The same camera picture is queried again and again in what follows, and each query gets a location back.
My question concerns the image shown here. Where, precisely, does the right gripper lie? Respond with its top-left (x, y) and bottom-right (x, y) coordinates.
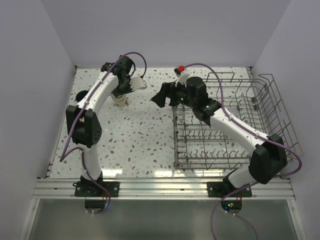
top-left (151, 79), bottom-right (197, 109)

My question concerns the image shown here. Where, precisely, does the beige cup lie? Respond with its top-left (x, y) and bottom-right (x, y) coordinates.
top-left (112, 94), bottom-right (127, 108)

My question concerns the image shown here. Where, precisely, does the dark teal mug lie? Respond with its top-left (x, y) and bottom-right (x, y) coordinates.
top-left (75, 90), bottom-right (89, 103)

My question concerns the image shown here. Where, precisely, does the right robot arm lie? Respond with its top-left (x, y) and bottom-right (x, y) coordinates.
top-left (151, 77), bottom-right (288, 197)

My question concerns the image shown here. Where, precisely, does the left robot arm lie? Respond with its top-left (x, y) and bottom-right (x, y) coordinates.
top-left (65, 55), bottom-right (136, 197)

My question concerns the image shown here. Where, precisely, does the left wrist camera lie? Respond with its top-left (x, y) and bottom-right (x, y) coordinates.
top-left (129, 76), bottom-right (148, 92)

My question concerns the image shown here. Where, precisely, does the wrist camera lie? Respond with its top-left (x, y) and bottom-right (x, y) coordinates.
top-left (129, 76), bottom-right (148, 92)
top-left (174, 65), bottom-right (190, 87)

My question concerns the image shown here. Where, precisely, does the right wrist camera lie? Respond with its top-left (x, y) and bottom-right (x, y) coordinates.
top-left (174, 65), bottom-right (190, 87)

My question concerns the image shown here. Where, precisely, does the grey wire dish rack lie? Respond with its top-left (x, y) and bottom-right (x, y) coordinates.
top-left (172, 72), bottom-right (303, 172)

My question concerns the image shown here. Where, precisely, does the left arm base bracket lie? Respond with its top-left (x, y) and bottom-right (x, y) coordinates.
top-left (101, 181), bottom-right (120, 198)

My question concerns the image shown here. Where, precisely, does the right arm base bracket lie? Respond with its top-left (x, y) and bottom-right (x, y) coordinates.
top-left (206, 181), bottom-right (225, 198)

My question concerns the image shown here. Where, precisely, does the aluminium mounting rail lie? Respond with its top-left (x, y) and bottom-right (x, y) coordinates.
top-left (32, 177), bottom-right (295, 200)

